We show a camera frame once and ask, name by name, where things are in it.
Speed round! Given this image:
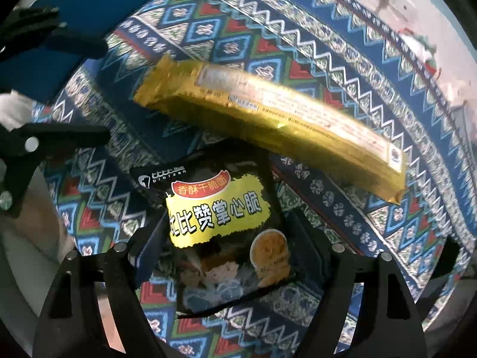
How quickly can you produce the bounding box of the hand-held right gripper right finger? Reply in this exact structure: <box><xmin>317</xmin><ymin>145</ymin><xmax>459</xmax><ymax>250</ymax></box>
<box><xmin>294</xmin><ymin>209</ymin><xmax>427</xmax><ymax>358</ymax></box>

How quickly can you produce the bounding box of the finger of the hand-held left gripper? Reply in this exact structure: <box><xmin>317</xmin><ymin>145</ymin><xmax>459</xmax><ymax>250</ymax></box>
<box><xmin>0</xmin><ymin>121</ymin><xmax>110</xmax><ymax>219</ymax></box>
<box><xmin>0</xmin><ymin>5</ymin><xmax>109</xmax><ymax>62</ymax></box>

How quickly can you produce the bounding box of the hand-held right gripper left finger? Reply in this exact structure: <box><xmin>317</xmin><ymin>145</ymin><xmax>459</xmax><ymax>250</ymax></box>
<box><xmin>33</xmin><ymin>209</ymin><xmax>172</xmax><ymax>358</ymax></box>

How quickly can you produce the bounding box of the blue storage box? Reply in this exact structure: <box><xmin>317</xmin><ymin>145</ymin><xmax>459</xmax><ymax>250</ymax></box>
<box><xmin>22</xmin><ymin>0</ymin><xmax>209</xmax><ymax>101</ymax></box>

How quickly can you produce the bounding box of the black snack packet yellow label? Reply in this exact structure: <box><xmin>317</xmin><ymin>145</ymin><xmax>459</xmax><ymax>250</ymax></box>
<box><xmin>130</xmin><ymin>153</ymin><xmax>332</xmax><ymax>317</ymax></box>

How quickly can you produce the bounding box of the long gold snack packet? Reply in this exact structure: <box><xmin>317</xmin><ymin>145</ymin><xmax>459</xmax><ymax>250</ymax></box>
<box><xmin>133</xmin><ymin>53</ymin><xmax>411</xmax><ymax>206</ymax></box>

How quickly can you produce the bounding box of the patterned woven tablecloth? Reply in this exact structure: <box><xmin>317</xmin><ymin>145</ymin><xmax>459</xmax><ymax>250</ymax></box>
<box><xmin>32</xmin><ymin>0</ymin><xmax>477</xmax><ymax>347</ymax></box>

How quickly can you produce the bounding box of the green white plastic bag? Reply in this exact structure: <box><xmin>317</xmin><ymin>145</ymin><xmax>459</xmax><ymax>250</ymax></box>
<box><xmin>412</xmin><ymin>32</ymin><xmax>438</xmax><ymax>64</ymax></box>

